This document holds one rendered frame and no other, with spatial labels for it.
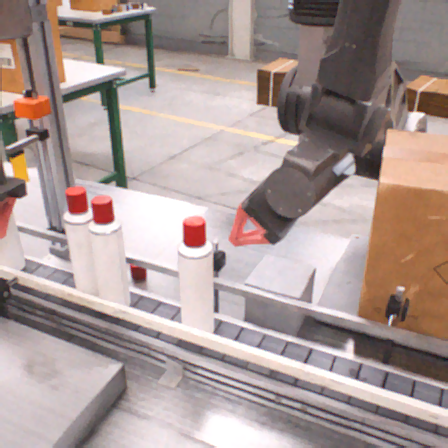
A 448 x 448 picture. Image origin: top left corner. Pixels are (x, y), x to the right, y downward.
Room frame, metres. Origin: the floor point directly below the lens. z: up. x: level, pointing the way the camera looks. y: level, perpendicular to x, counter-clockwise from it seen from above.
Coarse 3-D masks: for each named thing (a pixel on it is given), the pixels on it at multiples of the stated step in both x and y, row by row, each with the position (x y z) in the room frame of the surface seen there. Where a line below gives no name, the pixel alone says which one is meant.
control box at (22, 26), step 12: (0, 0) 0.88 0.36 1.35; (12, 0) 0.89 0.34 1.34; (24, 0) 0.90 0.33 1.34; (0, 12) 0.88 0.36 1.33; (12, 12) 0.89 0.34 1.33; (24, 12) 0.90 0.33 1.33; (0, 24) 0.88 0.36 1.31; (12, 24) 0.89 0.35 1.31; (24, 24) 0.90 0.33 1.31; (0, 36) 0.88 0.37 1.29; (12, 36) 0.89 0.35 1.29; (24, 36) 0.90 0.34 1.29
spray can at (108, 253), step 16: (96, 208) 0.69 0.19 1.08; (112, 208) 0.70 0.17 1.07; (96, 224) 0.69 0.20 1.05; (112, 224) 0.69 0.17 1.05; (96, 240) 0.68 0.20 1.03; (112, 240) 0.68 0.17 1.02; (96, 256) 0.68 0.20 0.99; (112, 256) 0.68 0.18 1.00; (96, 272) 0.69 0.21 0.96; (112, 272) 0.68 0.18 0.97; (112, 288) 0.68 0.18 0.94; (128, 288) 0.70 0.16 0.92; (128, 304) 0.69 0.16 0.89
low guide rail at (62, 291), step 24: (48, 288) 0.71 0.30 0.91; (72, 288) 0.70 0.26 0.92; (120, 312) 0.65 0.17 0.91; (144, 312) 0.64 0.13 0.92; (192, 336) 0.59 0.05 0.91; (216, 336) 0.59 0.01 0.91; (264, 360) 0.54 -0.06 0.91; (288, 360) 0.54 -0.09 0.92; (336, 384) 0.50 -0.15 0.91; (360, 384) 0.49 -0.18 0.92; (408, 408) 0.46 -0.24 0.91; (432, 408) 0.45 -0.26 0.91
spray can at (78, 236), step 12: (72, 192) 0.73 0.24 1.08; (84, 192) 0.73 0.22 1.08; (72, 204) 0.72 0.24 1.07; (84, 204) 0.72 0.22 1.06; (72, 216) 0.72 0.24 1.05; (84, 216) 0.72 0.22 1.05; (72, 228) 0.71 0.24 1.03; (84, 228) 0.71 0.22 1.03; (72, 240) 0.71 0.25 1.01; (84, 240) 0.71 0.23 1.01; (72, 252) 0.71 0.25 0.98; (84, 252) 0.71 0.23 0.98; (72, 264) 0.72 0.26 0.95; (84, 264) 0.71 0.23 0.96; (84, 276) 0.71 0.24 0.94; (84, 288) 0.71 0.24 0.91; (96, 288) 0.71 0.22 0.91
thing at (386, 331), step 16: (16, 224) 0.84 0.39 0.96; (64, 240) 0.79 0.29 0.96; (128, 256) 0.73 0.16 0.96; (160, 272) 0.70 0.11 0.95; (176, 272) 0.69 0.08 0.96; (224, 288) 0.65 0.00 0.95; (240, 288) 0.64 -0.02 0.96; (272, 304) 0.62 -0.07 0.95; (288, 304) 0.61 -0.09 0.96; (304, 304) 0.60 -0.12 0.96; (336, 320) 0.58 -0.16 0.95; (352, 320) 0.57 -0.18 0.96; (368, 320) 0.57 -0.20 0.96; (384, 336) 0.55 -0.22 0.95; (400, 336) 0.54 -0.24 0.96; (416, 336) 0.53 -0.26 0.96
